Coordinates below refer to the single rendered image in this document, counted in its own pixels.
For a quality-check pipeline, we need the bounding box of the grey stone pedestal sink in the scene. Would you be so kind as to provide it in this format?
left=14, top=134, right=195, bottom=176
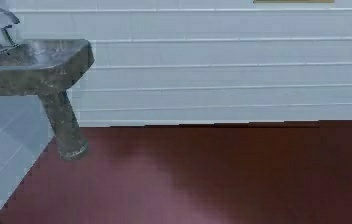
left=0, top=38, right=96, bottom=161

